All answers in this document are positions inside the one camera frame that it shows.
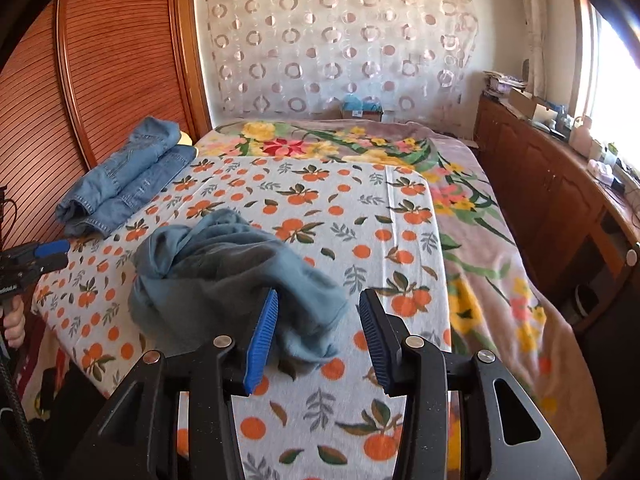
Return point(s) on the floral pink blanket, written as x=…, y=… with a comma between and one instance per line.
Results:
x=480, y=240

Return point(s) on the dark round bin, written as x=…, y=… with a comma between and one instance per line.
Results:
x=586, y=304

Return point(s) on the window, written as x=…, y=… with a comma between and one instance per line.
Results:
x=615, y=65

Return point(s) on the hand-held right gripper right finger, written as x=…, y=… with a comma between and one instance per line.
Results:
x=372, y=340

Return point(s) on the beige drape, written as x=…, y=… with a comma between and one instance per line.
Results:
x=535, y=25

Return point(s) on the circle pattern sheer curtain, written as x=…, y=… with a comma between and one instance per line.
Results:
x=340, y=45

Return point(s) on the cardboard box with blue contents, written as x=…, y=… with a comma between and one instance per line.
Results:
x=361, y=107

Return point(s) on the wooden cabinet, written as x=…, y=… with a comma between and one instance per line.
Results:
x=540, y=185

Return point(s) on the folded blue denim pants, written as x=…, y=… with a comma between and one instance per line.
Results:
x=145, y=190
x=135, y=157

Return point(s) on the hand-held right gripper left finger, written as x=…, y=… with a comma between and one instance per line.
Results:
x=262, y=340

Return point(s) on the grey-blue pants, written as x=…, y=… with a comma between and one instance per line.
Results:
x=220, y=270

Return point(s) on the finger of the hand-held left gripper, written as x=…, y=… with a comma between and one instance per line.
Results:
x=47, y=261
x=52, y=248

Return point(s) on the louvered wooden wardrobe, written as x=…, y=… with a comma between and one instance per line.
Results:
x=100, y=60

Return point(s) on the person's left hand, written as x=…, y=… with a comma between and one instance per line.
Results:
x=14, y=325

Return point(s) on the orange fruit print bedsheet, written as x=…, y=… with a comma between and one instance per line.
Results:
x=320, y=210

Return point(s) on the open cardboard box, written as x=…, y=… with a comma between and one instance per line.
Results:
x=527, y=102

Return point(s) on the stack of papers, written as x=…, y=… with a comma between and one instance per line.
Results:
x=502, y=82

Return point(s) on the cream cushion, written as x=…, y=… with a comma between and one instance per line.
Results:
x=186, y=136

